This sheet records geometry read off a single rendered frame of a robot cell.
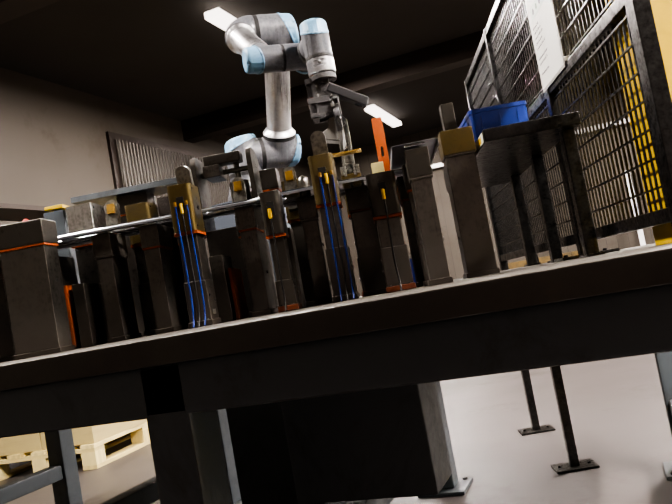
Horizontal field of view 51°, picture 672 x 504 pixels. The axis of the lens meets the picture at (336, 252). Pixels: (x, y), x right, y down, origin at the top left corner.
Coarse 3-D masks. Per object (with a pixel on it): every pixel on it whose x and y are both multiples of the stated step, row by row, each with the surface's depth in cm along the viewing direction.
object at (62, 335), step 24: (0, 240) 173; (24, 240) 173; (48, 240) 175; (24, 264) 173; (48, 264) 173; (24, 288) 173; (48, 288) 172; (24, 312) 172; (48, 312) 172; (24, 336) 172; (48, 336) 172
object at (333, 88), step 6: (330, 84) 189; (330, 90) 189; (336, 90) 189; (342, 90) 189; (348, 90) 188; (342, 96) 189; (348, 96) 188; (354, 96) 188; (360, 96) 188; (366, 96) 188; (354, 102) 190; (360, 102) 188; (366, 102) 188
